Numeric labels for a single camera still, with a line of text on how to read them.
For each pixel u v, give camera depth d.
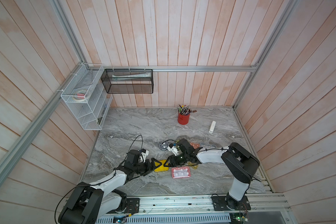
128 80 0.90
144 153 0.82
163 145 0.96
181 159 0.78
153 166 0.75
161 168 0.86
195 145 0.97
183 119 1.04
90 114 0.78
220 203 0.73
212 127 1.04
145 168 0.75
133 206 0.73
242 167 0.48
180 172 0.84
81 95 0.74
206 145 0.96
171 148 0.84
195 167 0.86
